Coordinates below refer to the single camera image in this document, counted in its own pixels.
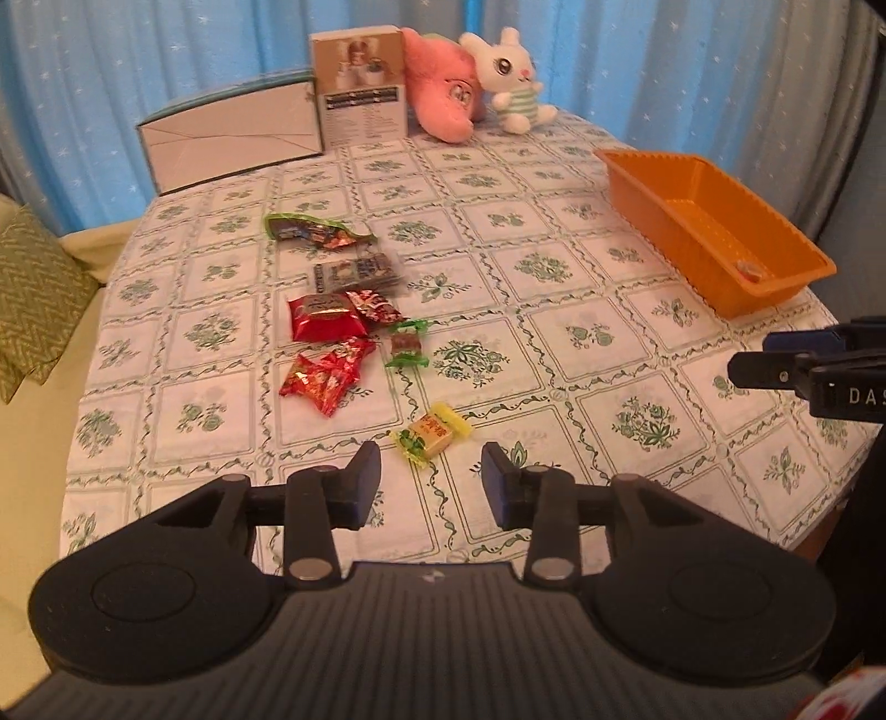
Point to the blue star-print curtain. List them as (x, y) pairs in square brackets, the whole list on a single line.
[(173, 48)]

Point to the green snack packet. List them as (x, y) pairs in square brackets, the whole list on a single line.
[(304, 232)]

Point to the small brown snack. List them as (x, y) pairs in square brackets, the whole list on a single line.
[(749, 271)]

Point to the green floral tablecloth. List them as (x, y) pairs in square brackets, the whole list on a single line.
[(554, 311)]

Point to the green patterned cushion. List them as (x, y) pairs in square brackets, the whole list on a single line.
[(38, 298)]

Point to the large red snack packet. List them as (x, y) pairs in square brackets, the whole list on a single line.
[(322, 315)]

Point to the pink plush toy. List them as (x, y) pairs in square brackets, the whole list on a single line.
[(439, 90)]

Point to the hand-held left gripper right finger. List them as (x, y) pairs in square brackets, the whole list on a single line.
[(495, 484)]

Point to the orange plastic basket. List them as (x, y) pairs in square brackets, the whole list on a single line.
[(699, 221)]

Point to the white bunny plush toy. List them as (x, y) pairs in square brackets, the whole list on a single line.
[(509, 76)]

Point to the small red candy packet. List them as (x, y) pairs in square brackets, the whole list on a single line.
[(374, 306)]

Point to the beige sofa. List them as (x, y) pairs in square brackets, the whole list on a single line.
[(28, 498)]

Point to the yellow candy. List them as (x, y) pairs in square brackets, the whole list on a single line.
[(430, 435)]

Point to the green candy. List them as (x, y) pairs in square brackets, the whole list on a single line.
[(407, 344)]

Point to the clear dark-print snack packet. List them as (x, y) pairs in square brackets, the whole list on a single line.
[(356, 273)]

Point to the brown and white product box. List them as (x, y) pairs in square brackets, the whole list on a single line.
[(360, 90)]

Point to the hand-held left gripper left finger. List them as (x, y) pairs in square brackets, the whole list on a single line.
[(363, 488)]

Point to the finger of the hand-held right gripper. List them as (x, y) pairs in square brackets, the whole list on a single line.
[(768, 372), (803, 340)]

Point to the red crinkled snack packet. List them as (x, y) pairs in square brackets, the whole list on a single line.
[(325, 377)]

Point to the long white cardboard box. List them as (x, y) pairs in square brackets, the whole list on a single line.
[(228, 138)]

